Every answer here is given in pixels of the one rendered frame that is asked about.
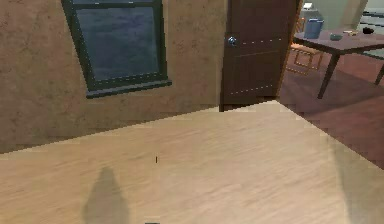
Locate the dark framed window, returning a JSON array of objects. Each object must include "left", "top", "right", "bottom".
[{"left": 60, "top": 0, "right": 173, "bottom": 99}]

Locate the dark brown room door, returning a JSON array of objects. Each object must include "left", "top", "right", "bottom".
[{"left": 218, "top": 0, "right": 304, "bottom": 113}]

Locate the orange wooden chair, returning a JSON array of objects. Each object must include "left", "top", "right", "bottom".
[{"left": 285, "top": 17, "right": 325, "bottom": 76}]

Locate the blue grey box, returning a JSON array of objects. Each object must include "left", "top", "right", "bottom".
[{"left": 303, "top": 18, "right": 325, "bottom": 40}]

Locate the dark brown wooden table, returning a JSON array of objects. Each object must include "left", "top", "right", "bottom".
[{"left": 292, "top": 27, "right": 384, "bottom": 100}]

